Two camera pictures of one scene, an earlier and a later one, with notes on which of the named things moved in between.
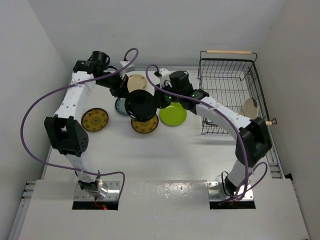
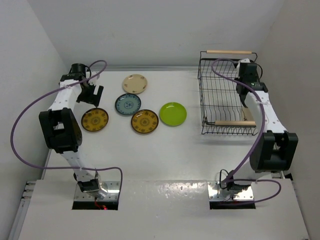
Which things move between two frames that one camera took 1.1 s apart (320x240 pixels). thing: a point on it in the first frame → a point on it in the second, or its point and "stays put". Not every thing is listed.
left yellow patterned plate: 94,119 stays put
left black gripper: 121,90 → 91,98
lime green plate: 173,115 stays put
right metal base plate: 216,192 stays put
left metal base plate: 112,193 stays put
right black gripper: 159,101 → 237,78
